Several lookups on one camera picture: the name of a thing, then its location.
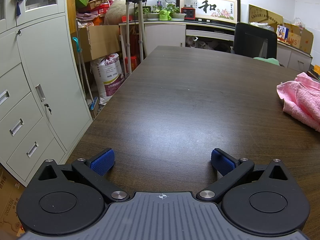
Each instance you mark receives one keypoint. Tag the teal handled mop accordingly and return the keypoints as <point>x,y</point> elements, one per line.
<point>93,105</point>

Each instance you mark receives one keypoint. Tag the white low sideboard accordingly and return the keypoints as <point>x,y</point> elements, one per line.
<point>213,36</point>

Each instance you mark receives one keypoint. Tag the framed calligraphy lotus picture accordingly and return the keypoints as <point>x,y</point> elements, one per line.
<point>216,11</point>

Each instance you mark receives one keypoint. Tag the grey metal filing cabinet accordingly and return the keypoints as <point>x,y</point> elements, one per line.
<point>43,108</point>

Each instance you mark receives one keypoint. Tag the potted green plant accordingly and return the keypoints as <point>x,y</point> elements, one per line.
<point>162,10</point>

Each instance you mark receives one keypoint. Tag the red blender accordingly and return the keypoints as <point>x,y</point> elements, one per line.
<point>188,8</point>

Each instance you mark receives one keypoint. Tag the open cardboard box right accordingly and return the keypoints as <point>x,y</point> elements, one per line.
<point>295,36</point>

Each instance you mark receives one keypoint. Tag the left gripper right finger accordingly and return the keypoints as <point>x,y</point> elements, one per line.
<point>234,172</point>

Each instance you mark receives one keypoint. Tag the black office chair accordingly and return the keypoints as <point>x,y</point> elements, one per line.
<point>252,41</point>

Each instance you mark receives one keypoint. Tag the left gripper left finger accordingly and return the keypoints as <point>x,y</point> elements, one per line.
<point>91,172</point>

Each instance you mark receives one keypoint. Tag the large cardboard box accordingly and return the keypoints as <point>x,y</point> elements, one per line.
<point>99,41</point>

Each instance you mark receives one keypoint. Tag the white rice sack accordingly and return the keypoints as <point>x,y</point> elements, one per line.
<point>108,76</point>

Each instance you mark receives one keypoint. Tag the pink towel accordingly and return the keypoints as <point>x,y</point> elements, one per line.
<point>301,99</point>

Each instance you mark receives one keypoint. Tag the flat cardboard against wall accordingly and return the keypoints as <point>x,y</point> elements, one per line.
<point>260,15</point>

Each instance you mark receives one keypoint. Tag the green cushion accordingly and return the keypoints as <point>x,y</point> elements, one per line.
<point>269,60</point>

